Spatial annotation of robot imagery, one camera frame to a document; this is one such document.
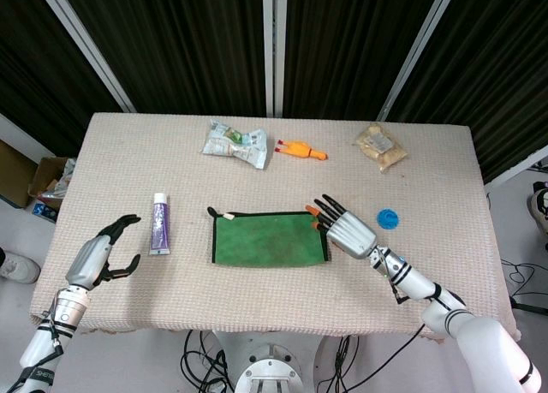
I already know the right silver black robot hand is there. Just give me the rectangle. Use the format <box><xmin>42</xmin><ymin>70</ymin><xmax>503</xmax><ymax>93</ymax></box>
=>
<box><xmin>305</xmin><ymin>194</ymin><xmax>378</xmax><ymax>259</ymax></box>

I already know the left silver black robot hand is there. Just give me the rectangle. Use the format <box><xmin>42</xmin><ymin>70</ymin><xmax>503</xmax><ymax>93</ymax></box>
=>
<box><xmin>65</xmin><ymin>214</ymin><xmax>142</xmax><ymax>291</ymax></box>

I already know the dark green cloth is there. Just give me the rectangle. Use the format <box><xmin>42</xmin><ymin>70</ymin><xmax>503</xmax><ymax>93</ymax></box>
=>
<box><xmin>206</xmin><ymin>205</ymin><xmax>331</xmax><ymax>269</ymax></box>

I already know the blue round plastic flange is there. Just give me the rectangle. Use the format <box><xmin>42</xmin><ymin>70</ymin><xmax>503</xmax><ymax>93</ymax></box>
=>
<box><xmin>376</xmin><ymin>207</ymin><xmax>401</xmax><ymax>230</ymax></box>

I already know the blue packet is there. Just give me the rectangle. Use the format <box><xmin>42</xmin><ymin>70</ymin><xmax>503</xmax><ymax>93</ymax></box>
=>
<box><xmin>33</xmin><ymin>200</ymin><xmax>59</xmax><ymax>222</ymax></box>

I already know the white sneaker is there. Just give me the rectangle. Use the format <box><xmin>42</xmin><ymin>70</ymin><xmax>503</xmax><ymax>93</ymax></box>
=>
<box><xmin>0</xmin><ymin>249</ymin><xmax>42</xmax><ymax>285</ymax></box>

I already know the purple white toothpaste tube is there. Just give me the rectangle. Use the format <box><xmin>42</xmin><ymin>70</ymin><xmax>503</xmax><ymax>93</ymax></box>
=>
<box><xmin>148</xmin><ymin>192</ymin><xmax>171</xmax><ymax>256</ymax></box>

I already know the clear bag of beige snacks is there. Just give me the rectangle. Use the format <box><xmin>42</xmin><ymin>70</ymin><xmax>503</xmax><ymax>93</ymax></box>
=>
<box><xmin>352</xmin><ymin>122</ymin><xmax>408</xmax><ymax>174</ymax></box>

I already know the beige waffle tablecloth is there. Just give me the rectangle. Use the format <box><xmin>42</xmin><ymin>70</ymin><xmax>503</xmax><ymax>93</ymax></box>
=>
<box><xmin>28</xmin><ymin>112</ymin><xmax>522</xmax><ymax>347</ymax></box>

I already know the open cardboard box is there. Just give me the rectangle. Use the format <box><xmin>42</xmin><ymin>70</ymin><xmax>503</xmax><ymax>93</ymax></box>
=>
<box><xmin>27</xmin><ymin>156</ymin><xmax>78</xmax><ymax>210</ymax></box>

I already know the yellow rubber chicken toy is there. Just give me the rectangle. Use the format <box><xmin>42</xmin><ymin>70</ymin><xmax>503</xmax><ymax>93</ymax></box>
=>
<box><xmin>274</xmin><ymin>139</ymin><xmax>330</xmax><ymax>162</ymax></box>

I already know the brown flat cardboard panel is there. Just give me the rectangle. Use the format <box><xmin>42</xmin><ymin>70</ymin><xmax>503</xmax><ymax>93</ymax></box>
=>
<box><xmin>0</xmin><ymin>139</ymin><xmax>39</xmax><ymax>208</ymax></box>

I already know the crumpled silver snack bag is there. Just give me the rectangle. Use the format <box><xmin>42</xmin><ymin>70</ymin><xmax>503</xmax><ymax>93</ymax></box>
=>
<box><xmin>200</xmin><ymin>119</ymin><xmax>268</xmax><ymax>170</ymax></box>

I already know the white robot torso base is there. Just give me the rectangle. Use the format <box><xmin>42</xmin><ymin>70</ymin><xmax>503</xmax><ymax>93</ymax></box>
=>
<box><xmin>211</xmin><ymin>329</ymin><xmax>339</xmax><ymax>393</ymax></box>

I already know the black curtain panel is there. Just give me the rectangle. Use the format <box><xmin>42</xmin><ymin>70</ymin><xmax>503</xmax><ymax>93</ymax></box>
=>
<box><xmin>0</xmin><ymin>0</ymin><xmax>125</xmax><ymax>158</ymax></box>
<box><xmin>387</xmin><ymin>0</ymin><xmax>548</xmax><ymax>184</ymax></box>
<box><xmin>282</xmin><ymin>0</ymin><xmax>449</xmax><ymax>121</ymax></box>
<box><xmin>57</xmin><ymin>0</ymin><xmax>269</xmax><ymax>116</ymax></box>

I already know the black and white shoe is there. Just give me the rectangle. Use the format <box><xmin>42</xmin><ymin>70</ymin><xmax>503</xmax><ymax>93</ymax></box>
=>
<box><xmin>527</xmin><ymin>182</ymin><xmax>548</xmax><ymax>251</ymax></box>

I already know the black floor cable bundle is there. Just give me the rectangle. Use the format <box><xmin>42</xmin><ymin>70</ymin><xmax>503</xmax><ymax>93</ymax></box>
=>
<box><xmin>179</xmin><ymin>330</ymin><xmax>235</xmax><ymax>393</ymax></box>
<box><xmin>316</xmin><ymin>324</ymin><xmax>425</xmax><ymax>393</ymax></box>
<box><xmin>501</xmin><ymin>258</ymin><xmax>548</xmax><ymax>317</ymax></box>

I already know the white frame base rail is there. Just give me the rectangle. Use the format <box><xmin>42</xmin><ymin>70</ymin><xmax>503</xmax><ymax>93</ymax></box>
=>
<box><xmin>485</xmin><ymin>144</ymin><xmax>548</xmax><ymax>187</ymax></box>

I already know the white metal frame post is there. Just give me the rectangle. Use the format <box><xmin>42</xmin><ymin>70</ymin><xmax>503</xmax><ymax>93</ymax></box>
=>
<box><xmin>376</xmin><ymin>0</ymin><xmax>462</xmax><ymax>122</ymax></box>
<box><xmin>33</xmin><ymin>0</ymin><xmax>137</xmax><ymax>114</ymax></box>
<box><xmin>261</xmin><ymin>0</ymin><xmax>275</xmax><ymax>118</ymax></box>
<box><xmin>275</xmin><ymin>0</ymin><xmax>289</xmax><ymax>118</ymax></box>

